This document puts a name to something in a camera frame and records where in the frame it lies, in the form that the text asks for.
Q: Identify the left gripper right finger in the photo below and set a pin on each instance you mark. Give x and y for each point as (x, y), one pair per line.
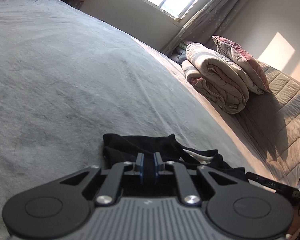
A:
(186, 190)

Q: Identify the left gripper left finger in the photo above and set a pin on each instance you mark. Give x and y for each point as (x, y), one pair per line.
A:
(120, 178)

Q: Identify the beige and black sweatshirt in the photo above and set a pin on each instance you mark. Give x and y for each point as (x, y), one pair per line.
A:
(117, 149)

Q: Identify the dark clothes by curtain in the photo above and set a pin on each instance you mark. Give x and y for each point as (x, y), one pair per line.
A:
(179, 53)

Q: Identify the quilted grey bedspread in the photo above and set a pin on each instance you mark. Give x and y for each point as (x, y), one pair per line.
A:
(272, 123)

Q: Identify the folded beige pink quilt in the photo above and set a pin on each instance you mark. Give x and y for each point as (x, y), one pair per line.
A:
(213, 76)

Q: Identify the grey fleece bed blanket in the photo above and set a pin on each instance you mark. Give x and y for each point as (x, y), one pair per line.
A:
(66, 79)

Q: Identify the pink beige pillow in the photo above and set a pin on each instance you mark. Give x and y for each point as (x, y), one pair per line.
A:
(241, 57)

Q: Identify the patterned window curtain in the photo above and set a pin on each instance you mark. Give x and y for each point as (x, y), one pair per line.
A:
(209, 21)

